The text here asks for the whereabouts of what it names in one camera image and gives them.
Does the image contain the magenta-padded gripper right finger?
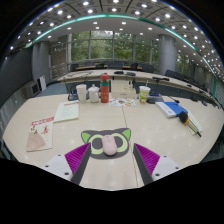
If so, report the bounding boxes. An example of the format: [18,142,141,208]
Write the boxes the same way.
[132,143,183,186]

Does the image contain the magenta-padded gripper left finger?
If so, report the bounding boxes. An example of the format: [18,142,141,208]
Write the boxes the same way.
[42,142,92,186]

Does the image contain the pink computer mouse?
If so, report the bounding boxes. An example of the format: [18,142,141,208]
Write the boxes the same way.
[101,134,118,157]

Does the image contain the cat-face mouse pad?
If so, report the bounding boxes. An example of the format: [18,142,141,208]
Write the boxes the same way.
[80,127,132,160]

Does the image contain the red and white leaflet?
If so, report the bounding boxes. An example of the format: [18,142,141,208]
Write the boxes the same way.
[26,116,55,153]

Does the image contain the white printed booklet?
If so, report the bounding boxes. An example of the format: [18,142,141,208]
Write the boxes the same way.
[53,100,80,124]

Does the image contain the blue and white book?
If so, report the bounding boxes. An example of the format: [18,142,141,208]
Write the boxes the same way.
[155,101,189,119]

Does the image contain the black handheld microphone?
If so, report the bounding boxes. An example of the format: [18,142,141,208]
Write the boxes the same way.
[178,110,203,138]

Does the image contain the white booklet under microphone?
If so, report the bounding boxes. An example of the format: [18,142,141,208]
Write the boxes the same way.
[186,109,204,136]

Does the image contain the colourful sticker sheet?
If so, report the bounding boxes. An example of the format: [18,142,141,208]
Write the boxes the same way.
[108,96,137,108]

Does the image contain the paper cup with straw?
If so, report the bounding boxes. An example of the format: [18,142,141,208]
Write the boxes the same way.
[138,79,152,104]

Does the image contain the white cup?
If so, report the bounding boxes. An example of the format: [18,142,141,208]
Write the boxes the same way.
[75,83,88,104]

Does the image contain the beige cardboard box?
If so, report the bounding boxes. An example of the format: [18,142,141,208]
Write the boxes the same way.
[110,79,138,99]

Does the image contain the red drink bottle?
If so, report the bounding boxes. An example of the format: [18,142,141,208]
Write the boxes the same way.
[99,73,111,104]

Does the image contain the black table microphone unit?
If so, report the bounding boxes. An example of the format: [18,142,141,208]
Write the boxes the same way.
[152,76,170,82]

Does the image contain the row of dark chairs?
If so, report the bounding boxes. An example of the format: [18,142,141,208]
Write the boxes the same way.
[69,60,214,98]

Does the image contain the ceiling lights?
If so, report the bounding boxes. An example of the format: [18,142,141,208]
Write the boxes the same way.
[8,0,224,74]

